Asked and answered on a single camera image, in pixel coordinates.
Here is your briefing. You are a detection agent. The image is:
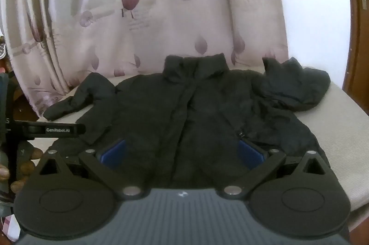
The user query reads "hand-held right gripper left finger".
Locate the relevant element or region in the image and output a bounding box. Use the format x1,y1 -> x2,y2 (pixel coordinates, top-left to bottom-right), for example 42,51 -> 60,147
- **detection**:
39,139 -> 146,201

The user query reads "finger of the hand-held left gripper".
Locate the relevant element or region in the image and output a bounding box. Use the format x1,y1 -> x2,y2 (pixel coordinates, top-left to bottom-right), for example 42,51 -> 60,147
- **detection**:
13,120 -> 86,139

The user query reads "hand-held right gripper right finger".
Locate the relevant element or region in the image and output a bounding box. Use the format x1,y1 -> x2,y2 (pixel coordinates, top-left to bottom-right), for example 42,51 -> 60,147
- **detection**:
223,139 -> 330,201

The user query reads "black jacket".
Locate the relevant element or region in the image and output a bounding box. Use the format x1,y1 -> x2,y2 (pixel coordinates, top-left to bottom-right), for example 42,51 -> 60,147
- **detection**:
43,53 -> 331,189

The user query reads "person's left hand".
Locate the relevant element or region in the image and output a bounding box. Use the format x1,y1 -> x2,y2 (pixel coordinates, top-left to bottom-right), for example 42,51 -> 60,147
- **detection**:
0,145 -> 44,195

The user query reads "floral patterned bedsheet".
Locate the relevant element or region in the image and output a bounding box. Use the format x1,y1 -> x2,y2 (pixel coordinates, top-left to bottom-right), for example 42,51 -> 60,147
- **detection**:
0,0 -> 290,119

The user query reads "wooden door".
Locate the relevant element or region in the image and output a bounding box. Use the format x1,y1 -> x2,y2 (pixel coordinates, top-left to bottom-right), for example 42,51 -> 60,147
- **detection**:
342,0 -> 369,116

